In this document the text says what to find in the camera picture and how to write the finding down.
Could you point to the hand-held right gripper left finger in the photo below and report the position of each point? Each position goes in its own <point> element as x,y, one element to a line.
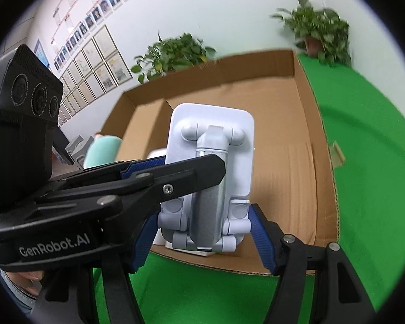
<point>143,246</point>

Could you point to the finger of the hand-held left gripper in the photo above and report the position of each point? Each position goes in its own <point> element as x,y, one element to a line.
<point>141,168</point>
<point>189,175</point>

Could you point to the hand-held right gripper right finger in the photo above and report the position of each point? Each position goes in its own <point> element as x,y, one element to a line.
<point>261,236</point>

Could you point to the white folding phone stand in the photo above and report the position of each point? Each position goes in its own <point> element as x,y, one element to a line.
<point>209,118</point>

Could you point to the large cardboard box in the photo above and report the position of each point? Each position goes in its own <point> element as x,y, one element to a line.
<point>283,162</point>

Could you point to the person's left forearm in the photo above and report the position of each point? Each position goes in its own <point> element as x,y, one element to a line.
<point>11,297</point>

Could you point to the person's left hand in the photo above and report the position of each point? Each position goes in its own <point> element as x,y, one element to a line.
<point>23,281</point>

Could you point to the long closed cardboard box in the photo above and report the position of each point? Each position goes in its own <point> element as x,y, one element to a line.
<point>141,131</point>

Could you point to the pink and teal plush toy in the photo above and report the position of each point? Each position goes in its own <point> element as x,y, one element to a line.
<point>103,152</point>

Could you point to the grey plastic stool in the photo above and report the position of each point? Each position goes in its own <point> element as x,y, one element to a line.
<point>77,150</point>

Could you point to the bushy green potted plant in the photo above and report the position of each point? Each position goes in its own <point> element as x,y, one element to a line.
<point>175,54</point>

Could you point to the row of portrait photos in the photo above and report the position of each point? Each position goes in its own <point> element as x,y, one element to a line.
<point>98,10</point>

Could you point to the green plant in brown pot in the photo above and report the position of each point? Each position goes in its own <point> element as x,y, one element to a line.
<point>315,27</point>

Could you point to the blue wall poster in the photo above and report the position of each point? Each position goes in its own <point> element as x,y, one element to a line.
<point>42,54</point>

